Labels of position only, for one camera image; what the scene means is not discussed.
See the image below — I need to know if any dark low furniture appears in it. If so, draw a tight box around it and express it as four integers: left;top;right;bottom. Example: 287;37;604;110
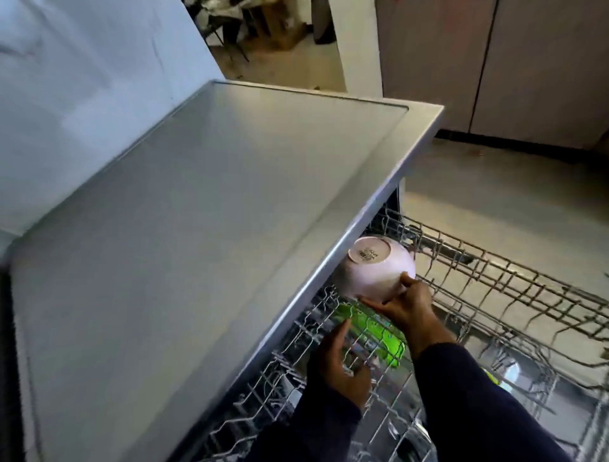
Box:
242;0;308;51

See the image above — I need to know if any black framed chair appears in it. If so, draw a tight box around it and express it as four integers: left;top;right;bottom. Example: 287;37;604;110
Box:
183;0;251;63

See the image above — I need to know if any person's right forearm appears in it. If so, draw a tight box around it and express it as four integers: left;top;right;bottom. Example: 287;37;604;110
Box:
409;328;572;462

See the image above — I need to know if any person's right hand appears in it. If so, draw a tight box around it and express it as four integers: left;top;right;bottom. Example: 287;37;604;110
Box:
357;274;436;343

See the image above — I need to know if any person's left hand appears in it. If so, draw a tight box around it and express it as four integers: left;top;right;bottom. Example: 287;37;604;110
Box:
313;319;372;410

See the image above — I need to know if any pink bowl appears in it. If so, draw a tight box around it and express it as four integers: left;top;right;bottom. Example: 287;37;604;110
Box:
335;235;417;303

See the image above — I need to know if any dark bag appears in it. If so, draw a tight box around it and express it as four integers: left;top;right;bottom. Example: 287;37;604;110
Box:
311;0;336;46

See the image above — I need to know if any person's left forearm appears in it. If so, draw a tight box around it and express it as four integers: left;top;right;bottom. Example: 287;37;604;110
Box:
242;380;362;462

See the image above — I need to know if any brown cabinet door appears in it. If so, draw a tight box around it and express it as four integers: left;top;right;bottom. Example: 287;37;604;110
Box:
376;0;498;134
471;0;609;151

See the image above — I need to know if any silver dishwasher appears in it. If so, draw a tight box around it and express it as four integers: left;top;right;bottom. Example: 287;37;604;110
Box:
0;78;609;462

